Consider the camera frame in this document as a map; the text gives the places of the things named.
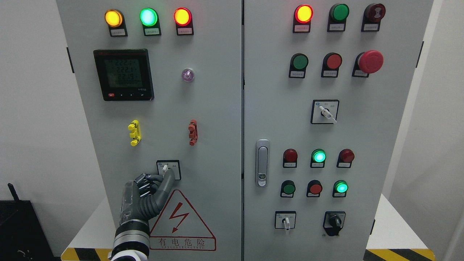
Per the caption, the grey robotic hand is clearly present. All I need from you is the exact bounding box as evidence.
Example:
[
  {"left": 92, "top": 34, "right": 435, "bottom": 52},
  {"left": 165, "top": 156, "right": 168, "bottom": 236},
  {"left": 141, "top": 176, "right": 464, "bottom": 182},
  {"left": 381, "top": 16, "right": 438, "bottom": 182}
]
[{"left": 119, "top": 167, "right": 175, "bottom": 225}]

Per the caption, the white rotary switch door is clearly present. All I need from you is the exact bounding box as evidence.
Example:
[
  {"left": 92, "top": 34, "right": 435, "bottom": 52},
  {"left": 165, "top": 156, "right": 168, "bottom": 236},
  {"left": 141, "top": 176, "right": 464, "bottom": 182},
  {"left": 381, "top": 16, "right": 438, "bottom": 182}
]
[{"left": 156, "top": 159, "right": 181, "bottom": 181}]

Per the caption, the yellow indicator light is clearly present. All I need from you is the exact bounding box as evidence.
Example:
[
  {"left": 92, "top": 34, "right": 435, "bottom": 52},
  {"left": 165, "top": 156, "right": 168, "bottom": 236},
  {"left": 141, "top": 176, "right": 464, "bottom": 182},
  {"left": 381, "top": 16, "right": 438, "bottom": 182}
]
[{"left": 104, "top": 9, "right": 128, "bottom": 37}]

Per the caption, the red electric hazard warning sticker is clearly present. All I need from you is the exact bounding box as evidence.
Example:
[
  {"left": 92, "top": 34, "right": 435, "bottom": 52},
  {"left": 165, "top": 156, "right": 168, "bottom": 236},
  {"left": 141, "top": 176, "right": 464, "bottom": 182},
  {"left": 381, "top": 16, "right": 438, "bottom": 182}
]
[{"left": 150, "top": 189, "right": 216, "bottom": 251}]

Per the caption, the yellow terminal connector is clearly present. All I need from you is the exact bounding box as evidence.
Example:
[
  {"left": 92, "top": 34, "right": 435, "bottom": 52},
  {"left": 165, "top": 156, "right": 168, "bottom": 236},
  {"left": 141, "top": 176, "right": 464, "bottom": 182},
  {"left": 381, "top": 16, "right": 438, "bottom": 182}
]
[{"left": 127, "top": 119, "right": 141, "bottom": 146}]

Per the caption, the red terminal connector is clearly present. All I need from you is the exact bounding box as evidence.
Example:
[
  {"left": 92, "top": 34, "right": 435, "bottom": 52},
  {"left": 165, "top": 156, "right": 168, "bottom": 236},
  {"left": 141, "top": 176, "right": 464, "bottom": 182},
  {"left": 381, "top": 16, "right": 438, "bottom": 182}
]
[{"left": 188, "top": 119, "right": 198, "bottom": 146}]

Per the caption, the grey left cabinet door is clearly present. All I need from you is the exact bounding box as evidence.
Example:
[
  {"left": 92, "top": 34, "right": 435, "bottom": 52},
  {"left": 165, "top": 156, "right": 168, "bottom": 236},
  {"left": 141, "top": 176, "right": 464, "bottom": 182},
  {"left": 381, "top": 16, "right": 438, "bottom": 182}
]
[{"left": 57, "top": 0, "right": 242, "bottom": 261}]

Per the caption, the grey cabinet door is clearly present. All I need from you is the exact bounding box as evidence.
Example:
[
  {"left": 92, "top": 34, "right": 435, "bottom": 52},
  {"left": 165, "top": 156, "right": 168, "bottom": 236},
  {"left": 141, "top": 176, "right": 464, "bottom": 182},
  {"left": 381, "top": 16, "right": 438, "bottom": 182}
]
[
  {"left": 243, "top": 0, "right": 434, "bottom": 261},
  {"left": 57, "top": 0, "right": 242, "bottom": 261}
]

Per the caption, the black digital power meter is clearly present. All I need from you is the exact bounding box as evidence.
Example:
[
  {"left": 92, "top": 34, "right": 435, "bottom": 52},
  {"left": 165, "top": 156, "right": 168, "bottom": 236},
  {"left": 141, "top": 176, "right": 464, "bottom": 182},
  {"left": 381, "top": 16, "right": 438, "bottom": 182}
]
[{"left": 93, "top": 49, "right": 155, "bottom": 101}]

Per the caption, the black box with antenna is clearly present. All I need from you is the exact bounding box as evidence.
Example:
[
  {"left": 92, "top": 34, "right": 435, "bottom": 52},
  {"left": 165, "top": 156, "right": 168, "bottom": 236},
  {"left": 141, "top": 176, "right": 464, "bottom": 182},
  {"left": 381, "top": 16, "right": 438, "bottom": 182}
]
[{"left": 0, "top": 183, "right": 55, "bottom": 261}]

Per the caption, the green push button lower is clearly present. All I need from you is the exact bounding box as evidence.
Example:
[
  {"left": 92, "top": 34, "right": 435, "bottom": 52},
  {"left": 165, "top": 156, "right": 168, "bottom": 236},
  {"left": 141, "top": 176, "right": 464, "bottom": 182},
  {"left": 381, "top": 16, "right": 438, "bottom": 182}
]
[{"left": 280, "top": 180, "right": 296, "bottom": 197}]

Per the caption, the green push button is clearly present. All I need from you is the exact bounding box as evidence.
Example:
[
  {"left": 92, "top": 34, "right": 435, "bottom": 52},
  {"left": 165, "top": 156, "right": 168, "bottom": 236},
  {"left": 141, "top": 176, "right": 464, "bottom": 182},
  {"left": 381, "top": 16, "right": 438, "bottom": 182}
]
[
  {"left": 327, "top": 3, "right": 350, "bottom": 32},
  {"left": 280, "top": 180, "right": 296, "bottom": 197}
]

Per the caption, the dark red indicator left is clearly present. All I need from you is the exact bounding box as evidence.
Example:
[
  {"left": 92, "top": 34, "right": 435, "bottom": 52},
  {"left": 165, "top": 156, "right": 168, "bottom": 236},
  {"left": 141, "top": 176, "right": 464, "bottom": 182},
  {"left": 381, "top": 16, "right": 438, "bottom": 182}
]
[{"left": 283, "top": 149, "right": 298, "bottom": 168}]

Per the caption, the dark red indicator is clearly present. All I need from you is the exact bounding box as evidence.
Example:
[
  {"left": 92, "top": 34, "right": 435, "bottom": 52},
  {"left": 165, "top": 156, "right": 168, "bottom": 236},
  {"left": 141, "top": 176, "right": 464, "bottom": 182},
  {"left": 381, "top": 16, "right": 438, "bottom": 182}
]
[
  {"left": 337, "top": 149, "right": 355, "bottom": 168},
  {"left": 283, "top": 149, "right": 298, "bottom": 168}
]

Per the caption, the red push button lower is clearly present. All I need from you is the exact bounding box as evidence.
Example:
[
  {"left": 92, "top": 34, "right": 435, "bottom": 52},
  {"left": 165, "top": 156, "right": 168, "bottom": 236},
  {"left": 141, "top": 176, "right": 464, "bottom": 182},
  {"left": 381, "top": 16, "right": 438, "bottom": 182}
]
[{"left": 306, "top": 180, "right": 323, "bottom": 197}]

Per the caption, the lit green indicator middle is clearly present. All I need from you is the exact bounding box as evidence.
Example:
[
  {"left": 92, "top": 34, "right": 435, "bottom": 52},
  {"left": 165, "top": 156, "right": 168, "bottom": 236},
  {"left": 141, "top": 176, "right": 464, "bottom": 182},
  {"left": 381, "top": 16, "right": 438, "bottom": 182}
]
[{"left": 310, "top": 149, "right": 326, "bottom": 168}]

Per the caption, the green indicator light top left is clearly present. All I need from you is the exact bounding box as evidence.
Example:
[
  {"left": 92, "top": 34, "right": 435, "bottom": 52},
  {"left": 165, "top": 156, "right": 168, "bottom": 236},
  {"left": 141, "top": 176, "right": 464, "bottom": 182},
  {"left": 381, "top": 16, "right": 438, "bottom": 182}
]
[{"left": 139, "top": 7, "right": 161, "bottom": 36}]

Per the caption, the red indicator light top left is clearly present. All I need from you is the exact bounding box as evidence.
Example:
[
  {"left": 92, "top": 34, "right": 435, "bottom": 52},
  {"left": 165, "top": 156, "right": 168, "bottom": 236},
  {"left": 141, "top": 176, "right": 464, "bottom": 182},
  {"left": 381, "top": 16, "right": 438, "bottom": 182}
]
[{"left": 173, "top": 7, "right": 194, "bottom": 35}]

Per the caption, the lit green button lower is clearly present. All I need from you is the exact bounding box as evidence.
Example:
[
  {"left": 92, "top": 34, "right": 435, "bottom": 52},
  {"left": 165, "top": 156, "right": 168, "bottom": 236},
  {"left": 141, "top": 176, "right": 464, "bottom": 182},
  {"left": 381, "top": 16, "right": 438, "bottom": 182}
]
[{"left": 332, "top": 180, "right": 349, "bottom": 198}]

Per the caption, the dark red indicator right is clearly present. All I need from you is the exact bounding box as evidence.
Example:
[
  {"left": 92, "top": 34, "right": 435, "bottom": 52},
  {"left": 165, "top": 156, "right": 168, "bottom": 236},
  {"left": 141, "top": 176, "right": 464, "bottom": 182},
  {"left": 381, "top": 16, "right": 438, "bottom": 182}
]
[{"left": 337, "top": 149, "right": 355, "bottom": 168}]

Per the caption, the green push button second row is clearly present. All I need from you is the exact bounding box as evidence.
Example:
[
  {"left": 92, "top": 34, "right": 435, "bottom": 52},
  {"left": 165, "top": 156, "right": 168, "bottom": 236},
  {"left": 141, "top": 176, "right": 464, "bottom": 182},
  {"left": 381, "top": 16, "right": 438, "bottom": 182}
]
[{"left": 288, "top": 53, "right": 308, "bottom": 79}]

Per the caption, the grey right cabinet door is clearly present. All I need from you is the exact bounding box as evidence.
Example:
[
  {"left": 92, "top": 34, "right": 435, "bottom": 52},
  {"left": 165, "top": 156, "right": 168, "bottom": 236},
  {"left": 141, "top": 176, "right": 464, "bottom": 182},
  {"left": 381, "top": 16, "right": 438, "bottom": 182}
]
[{"left": 243, "top": 0, "right": 434, "bottom": 261}]

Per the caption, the red push button second row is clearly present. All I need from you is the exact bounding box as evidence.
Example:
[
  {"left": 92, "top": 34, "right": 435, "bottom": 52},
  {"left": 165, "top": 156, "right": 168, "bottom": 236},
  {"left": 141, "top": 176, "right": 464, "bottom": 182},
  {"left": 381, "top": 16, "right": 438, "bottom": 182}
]
[{"left": 320, "top": 52, "right": 343, "bottom": 78}]

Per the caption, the lit red indicator right door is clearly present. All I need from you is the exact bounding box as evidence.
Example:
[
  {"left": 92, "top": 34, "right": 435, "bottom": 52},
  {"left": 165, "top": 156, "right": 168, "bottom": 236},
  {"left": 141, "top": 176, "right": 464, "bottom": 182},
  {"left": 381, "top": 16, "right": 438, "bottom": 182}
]
[{"left": 292, "top": 4, "right": 314, "bottom": 33}]

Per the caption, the white platform with hazard stripes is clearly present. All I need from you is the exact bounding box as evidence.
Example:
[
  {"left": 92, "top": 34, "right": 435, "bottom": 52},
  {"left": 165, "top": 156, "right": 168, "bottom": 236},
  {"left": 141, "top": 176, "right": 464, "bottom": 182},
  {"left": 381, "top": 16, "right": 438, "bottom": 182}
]
[{"left": 61, "top": 195, "right": 436, "bottom": 261}]

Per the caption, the red emergency stop mushroom button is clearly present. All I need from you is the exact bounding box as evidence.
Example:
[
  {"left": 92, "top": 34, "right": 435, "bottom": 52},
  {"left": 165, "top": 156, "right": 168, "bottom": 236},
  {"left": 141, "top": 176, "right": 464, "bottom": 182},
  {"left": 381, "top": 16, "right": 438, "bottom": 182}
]
[{"left": 352, "top": 50, "right": 384, "bottom": 78}]

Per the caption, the green push button top right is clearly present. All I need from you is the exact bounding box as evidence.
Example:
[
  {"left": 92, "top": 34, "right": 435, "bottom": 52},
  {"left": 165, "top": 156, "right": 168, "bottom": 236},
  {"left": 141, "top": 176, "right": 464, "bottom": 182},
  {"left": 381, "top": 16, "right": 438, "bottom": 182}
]
[{"left": 327, "top": 3, "right": 350, "bottom": 32}]

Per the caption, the dark red buzzer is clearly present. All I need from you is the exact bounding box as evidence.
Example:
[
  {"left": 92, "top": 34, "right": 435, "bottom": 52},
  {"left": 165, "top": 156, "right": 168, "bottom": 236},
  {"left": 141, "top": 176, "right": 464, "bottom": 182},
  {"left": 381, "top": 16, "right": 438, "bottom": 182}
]
[{"left": 361, "top": 3, "right": 386, "bottom": 32}]

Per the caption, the silver cabinet door handle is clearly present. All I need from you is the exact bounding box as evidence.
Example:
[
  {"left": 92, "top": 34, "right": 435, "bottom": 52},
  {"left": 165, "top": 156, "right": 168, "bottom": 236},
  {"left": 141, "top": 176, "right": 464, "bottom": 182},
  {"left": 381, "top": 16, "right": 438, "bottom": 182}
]
[{"left": 255, "top": 139, "right": 270, "bottom": 188}]

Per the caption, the white rotary switch lower right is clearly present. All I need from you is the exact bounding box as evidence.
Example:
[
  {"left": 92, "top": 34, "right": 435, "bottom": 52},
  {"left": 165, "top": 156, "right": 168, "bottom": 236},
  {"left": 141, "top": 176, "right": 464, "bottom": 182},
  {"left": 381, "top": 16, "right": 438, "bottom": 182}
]
[{"left": 274, "top": 211, "right": 297, "bottom": 233}]

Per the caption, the white rotary switch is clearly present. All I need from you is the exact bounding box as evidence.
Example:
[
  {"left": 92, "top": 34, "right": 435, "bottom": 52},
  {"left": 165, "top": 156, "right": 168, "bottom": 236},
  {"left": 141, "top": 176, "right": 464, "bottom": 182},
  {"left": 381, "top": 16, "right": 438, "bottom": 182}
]
[
  {"left": 274, "top": 211, "right": 297, "bottom": 233},
  {"left": 310, "top": 99, "right": 340, "bottom": 124}
]

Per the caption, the black rotary knob switch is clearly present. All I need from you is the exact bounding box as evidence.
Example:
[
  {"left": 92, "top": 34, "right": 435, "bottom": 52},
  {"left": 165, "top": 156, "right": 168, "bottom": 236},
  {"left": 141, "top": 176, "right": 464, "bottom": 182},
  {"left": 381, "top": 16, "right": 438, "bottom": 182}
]
[{"left": 323, "top": 211, "right": 346, "bottom": 236}]

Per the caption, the white rotary switch upper right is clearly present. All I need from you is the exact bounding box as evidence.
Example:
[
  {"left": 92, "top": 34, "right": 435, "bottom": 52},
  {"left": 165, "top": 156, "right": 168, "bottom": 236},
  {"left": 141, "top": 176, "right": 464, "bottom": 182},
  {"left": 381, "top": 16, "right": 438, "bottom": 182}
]
[{"left": 310, "top": 99, "right": 340, "bottom": 124}]

